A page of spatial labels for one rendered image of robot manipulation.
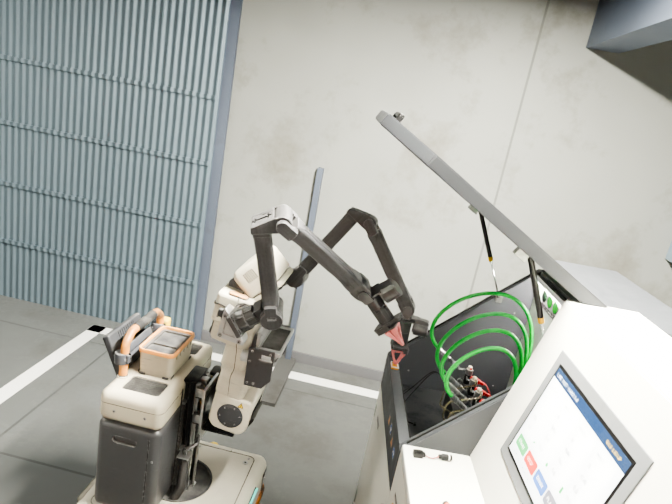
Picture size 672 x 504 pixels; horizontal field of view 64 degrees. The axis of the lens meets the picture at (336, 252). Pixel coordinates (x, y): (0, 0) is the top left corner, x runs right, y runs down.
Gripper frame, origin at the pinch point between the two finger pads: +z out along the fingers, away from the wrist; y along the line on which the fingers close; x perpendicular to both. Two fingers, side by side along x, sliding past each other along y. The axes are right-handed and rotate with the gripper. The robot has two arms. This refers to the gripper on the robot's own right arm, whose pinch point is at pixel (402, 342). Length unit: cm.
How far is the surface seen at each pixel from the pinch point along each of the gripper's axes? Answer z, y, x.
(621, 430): 24, 53, -60
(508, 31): -91, 97, 200
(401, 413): 22.5, -15.5, 0.8
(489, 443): 34.6, 13.5, -20.9
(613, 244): 62, 81, 217
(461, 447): 34.6, 3.3, -16.1
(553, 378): 21, 42, -30
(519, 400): 26.2, 28.7, -21.4
